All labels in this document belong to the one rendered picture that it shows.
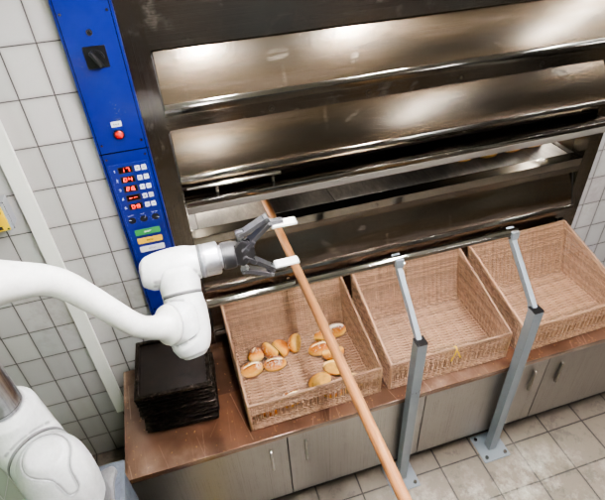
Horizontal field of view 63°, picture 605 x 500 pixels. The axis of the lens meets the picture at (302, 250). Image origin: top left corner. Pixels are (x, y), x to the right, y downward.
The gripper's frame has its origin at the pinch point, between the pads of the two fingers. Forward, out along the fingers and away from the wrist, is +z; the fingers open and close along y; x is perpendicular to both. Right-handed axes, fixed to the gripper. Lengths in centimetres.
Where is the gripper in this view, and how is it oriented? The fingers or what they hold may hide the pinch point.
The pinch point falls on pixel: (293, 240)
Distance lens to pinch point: 138.1
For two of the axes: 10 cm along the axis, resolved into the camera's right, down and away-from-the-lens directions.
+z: 9.6, -2.1, 2.0
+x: 2.9, 5.8, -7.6
